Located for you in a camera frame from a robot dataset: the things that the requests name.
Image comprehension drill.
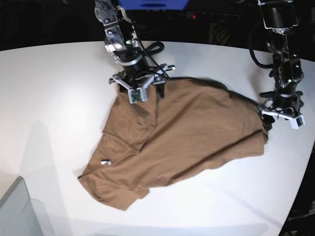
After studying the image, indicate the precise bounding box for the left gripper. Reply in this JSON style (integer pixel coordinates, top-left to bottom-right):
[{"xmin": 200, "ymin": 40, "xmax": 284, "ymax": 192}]
[{"xmin": 257, "ymin": 91, "xmax": 304, "ymax": 131}]

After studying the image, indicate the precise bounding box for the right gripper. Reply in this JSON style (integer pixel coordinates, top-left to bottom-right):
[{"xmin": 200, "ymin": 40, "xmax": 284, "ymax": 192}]
[{"xmin": 109, "ymin": 64, "xmax": 176, "ymax": 102}]

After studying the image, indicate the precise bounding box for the brown t-shirt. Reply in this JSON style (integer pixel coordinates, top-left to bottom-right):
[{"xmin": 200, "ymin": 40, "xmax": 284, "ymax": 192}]
[{"xmin": 78, "ymin": 78, "xmax": 268, "ymax": 210}]

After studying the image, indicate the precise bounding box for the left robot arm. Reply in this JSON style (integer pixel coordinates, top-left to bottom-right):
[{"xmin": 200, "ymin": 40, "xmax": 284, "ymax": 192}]
[{"xmin": 248, "ymin": 0, "xmax": 306, "ymax": 131}]

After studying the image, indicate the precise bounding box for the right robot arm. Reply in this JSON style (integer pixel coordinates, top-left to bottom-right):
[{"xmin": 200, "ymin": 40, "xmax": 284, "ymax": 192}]
[{"xmin": 94, "ymin": 0, "xmax": 175, "ymax": 104}]

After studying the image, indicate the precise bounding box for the blue box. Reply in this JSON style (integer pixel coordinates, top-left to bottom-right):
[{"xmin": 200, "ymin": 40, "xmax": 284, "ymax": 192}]
[{"xmin": 119, "ymin": 0, "xmax": 189, "ymax": 10}]

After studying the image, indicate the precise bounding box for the black power strip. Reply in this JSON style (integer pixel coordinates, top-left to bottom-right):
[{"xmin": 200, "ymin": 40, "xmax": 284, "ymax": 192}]
[{"xmin": 178, "ymin": 11, "xmax": 241, "ymax": 22}]

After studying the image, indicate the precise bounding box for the grey plastic bin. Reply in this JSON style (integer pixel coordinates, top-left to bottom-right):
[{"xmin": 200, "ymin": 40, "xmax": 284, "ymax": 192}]
[{"xmin": 0, "ymin": 177, "xmax": 55, "ymax": 236}]

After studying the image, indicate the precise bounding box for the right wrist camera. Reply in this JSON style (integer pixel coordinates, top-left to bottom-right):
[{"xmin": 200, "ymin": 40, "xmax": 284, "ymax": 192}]
[{"xmin": 127, "ymin": 89, "xmax": 142, "ymax": 104}]

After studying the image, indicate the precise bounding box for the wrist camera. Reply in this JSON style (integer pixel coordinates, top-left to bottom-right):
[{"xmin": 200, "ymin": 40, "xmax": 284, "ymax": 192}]
[
  {"xmin": 127, "ymin": 89, "xmax": 142, "ymax": 104},
  {"xmin": 290, "ymin": 115, "xmax": 306, "ymax": 130}
]

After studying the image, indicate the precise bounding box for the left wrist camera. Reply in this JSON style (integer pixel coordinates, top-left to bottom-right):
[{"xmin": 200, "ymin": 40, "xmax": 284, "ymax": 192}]
[{"xmin": 290, "ymin": 115, "xmax": 306, "ymax": 130}]

